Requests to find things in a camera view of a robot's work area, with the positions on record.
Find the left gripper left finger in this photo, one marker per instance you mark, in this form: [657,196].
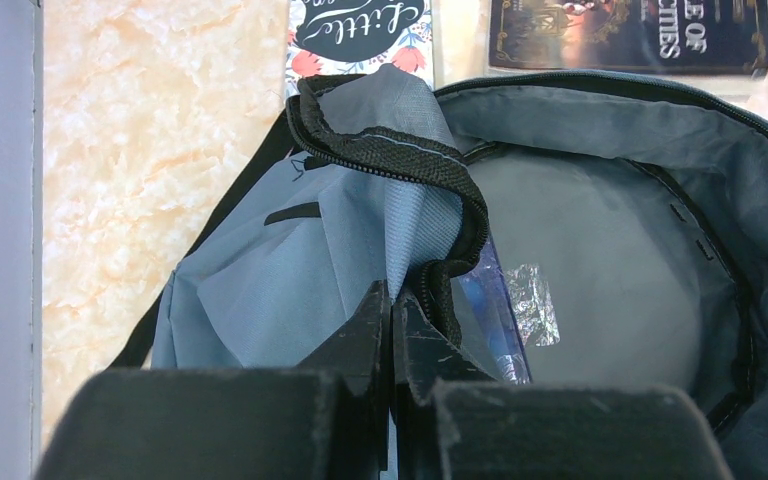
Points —
[325,418]

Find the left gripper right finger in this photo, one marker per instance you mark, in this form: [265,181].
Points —
[454,421]

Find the dark blue bokeh book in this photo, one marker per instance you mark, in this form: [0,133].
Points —
[487,294]

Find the blue-grey student backpack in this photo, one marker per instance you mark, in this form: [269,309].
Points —
[641,205]

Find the A Tale of Two Cities book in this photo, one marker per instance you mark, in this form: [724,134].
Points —
[650,37]

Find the floral Little Women book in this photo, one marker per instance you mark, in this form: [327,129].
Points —
[349,37]

